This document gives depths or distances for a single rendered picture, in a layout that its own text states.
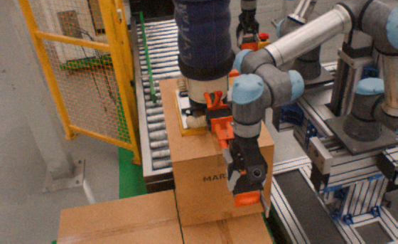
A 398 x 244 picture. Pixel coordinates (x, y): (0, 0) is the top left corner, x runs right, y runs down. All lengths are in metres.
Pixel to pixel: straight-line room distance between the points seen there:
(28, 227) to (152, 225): 1.20
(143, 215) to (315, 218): 1.01
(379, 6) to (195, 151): 0.79
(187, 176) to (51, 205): 1.63
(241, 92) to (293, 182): 1.67
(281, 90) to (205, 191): 0.72
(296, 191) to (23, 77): 1.86
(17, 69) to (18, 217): 1.07
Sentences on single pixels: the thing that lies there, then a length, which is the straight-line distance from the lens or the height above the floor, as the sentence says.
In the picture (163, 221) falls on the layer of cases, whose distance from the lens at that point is 1.88.
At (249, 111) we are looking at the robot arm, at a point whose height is 1.50.
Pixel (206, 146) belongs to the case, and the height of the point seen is 1.07.
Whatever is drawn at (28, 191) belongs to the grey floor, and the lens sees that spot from 3.10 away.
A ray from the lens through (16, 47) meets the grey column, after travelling 2.42.
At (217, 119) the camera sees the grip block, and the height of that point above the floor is 1.23.
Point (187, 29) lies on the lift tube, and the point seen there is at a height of 1.49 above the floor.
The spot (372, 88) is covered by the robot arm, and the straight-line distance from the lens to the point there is 1.47.
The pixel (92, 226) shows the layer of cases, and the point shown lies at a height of 0.54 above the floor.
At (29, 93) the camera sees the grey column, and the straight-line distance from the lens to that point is 2.57.
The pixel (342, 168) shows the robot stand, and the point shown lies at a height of 0.91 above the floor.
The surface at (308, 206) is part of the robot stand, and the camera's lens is 2.38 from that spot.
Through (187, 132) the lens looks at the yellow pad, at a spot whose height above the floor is 1.09.
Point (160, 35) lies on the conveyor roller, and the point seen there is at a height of 0.55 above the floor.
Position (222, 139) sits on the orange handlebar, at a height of 1.22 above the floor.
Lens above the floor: 2.03
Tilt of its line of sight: 37 degrees down
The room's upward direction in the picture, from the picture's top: 5 degrees counter-clockwise
